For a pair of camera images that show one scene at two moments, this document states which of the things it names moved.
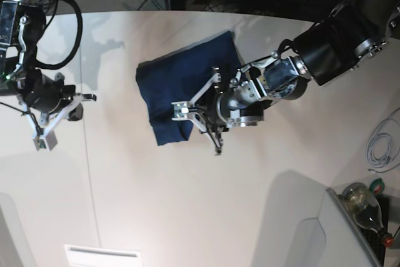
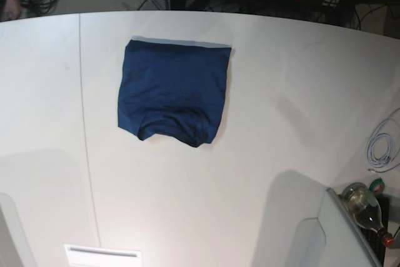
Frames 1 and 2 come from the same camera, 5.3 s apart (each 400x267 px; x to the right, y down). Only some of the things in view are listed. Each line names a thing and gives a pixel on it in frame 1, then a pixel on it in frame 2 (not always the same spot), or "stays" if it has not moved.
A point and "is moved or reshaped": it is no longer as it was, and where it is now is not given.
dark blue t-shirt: (179, 75) is moved or reshaped
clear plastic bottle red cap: (366, 208) stays
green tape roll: (377, 186) stays
